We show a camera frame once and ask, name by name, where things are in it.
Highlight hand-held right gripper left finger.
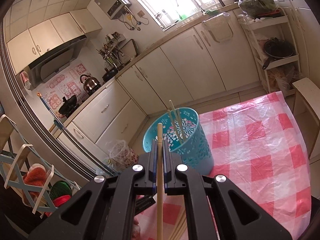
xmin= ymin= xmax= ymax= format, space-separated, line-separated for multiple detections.
xmin=27 ymin=140 xmax=160 ymax=240

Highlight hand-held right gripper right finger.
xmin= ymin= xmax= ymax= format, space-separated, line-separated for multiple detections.
xmin=163 ymin=140 xmax=292 ymax=240

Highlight light bamboo chopstick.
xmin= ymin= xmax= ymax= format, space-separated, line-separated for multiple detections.
xmin=167 ymin=109 xmax=177 ymax=133
xmin=157 ymin=123 xmax=164 ymax=240
xmin=175 ymin=109 xmax=187 ymax=142
xmin=169 ymin=99 xmax=182 ymax=144

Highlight blue perforated plastic basket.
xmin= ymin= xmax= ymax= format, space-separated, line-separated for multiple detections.
xmin=143 ymin=107 xmax=215 ymax=175

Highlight bunch of wooden chopsticks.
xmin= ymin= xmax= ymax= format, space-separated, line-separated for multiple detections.
xmin=169 ymin=210 xmax=187 ymax=240

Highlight clear patterned trash bin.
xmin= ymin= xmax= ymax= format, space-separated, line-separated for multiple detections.
xmin=109 ymin=140 xmax=139 ymax=173

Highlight red white checkered tablecloth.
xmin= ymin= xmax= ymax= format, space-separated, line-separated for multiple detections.
xmin=134 ymin=91 xmax=313 ymax=240

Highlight black cooking pot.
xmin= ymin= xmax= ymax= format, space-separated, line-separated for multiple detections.
xmin=102 ymin=67 xmax=118 ymax=82

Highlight stainless steel kettle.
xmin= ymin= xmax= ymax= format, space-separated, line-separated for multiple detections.
xmin=79 ymin=74 xmax=101 ymax=93

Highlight black wok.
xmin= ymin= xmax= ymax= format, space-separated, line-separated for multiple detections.
xmin=58 ymin=95 xmax=78 ymax=117

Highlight orange plush cloth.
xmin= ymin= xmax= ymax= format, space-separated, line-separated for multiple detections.
xmin=22 ymin=167 xmax=51 ymax=188

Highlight crinkled plastic bag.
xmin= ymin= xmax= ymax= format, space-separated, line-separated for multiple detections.
xmin=267 ymin=67 xmax=302 ymax=91

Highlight range hood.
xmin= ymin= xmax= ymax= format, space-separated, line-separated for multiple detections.
xmin=27 ymin=35 xmax=87 ymax=83

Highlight white hanging door bin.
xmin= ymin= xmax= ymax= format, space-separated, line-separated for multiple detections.
xmin=201 ymin=12 xmax=235 ymax=43

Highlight white blue folding shelf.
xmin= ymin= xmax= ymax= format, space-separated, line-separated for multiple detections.
xmin=0 ymin=114 xmax=76 ymax=216

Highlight pink hanging cloth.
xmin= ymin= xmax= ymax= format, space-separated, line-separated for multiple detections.
xmin=20 ymin=71 xmax=32 ymax=90

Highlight small white stool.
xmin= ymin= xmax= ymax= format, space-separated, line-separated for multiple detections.
xmin=292 ymin=77 xmax=320 ymax=160

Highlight black frying pan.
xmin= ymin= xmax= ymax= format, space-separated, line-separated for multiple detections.
xmin=262 ymin=37 xmax=295 ymax=70

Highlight white tiered storage rack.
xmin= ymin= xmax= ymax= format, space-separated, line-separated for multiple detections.
xmin=237 ymin=4 xmax=301 ymax=93

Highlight bagged green vegetables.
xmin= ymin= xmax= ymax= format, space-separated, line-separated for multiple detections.
xmin=238 ymin=0 xmax=281 ymax=20

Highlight blue mop handle orange tip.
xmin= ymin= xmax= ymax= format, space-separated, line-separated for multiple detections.
xmin=36 ymin=92 xmax=66 ymax=132

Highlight wall utensil rack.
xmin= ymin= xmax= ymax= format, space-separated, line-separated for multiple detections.
xmin=96 ymin=31 xmax=127 ymax=64

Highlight metal sliding door frame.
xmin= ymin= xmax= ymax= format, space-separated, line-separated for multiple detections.
xmin=0 ymin=21 xmax=118 ymax=182

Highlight water heater hoses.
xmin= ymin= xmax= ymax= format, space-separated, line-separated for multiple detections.
xmin=122 ymin=7 xmax=148 ymax=31

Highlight wall water heater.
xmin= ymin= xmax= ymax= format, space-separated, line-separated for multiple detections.
xmin=94 ymin=0 xmax=132 ymax=20

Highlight white wall cabinet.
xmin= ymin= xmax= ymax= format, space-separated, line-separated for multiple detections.
xmin=6 ymin=9 xmax=103 ymax=75

